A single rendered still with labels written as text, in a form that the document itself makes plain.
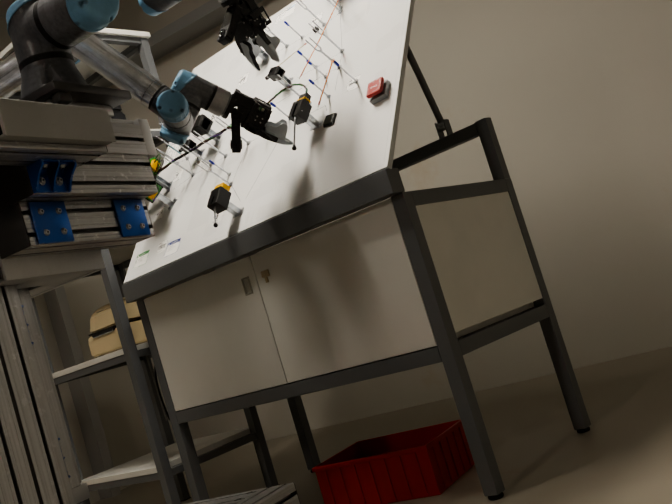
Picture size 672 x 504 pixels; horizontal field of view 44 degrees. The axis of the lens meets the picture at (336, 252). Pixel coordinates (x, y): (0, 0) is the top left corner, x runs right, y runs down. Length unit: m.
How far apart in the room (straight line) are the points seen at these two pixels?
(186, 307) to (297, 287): 0.50
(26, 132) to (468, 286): 1.21
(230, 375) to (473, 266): 0.85
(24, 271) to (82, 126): 0.33
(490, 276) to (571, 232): 1.61
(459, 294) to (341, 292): 0.32
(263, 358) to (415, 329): 0.57
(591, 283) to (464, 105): 1.03
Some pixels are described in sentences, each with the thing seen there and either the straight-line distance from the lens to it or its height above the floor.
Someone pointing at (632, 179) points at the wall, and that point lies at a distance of 3.86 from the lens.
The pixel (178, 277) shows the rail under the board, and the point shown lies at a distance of 2.66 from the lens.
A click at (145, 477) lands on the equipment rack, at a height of 0.21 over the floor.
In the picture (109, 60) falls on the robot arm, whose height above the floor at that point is 1.33.
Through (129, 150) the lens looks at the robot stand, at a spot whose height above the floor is 1.04.
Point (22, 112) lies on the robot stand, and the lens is 1.56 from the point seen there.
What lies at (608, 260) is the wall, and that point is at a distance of 3.89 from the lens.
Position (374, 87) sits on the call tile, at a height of 1.11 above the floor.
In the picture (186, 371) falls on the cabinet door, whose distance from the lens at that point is 2.78.
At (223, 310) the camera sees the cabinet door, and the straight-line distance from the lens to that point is 2.59.
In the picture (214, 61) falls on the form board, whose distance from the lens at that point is 3.34.
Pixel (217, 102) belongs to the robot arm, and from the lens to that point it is 2.28.
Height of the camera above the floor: 0.54
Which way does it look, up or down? 4 degrees up
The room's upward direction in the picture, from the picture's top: 17 degrees counter-clockwise
